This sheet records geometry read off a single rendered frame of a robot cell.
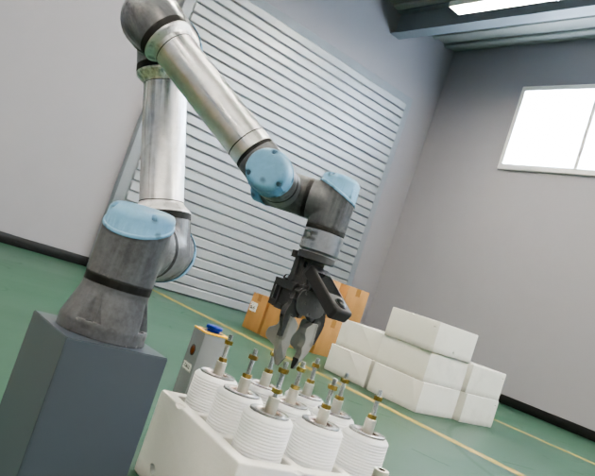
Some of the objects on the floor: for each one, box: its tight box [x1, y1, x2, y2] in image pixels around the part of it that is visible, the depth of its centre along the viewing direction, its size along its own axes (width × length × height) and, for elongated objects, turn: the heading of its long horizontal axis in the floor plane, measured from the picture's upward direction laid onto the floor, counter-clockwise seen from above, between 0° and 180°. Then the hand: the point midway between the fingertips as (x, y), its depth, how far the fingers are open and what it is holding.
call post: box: [172, 327, 226, 395], centre depth 155 cm, size 7×7×31 cm
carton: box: [242, 292, 270, 334], centre depth 543 cm, size 30×24×30 cm
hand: (289, 361), depth 119 cm, fingers open, 3 cm apart
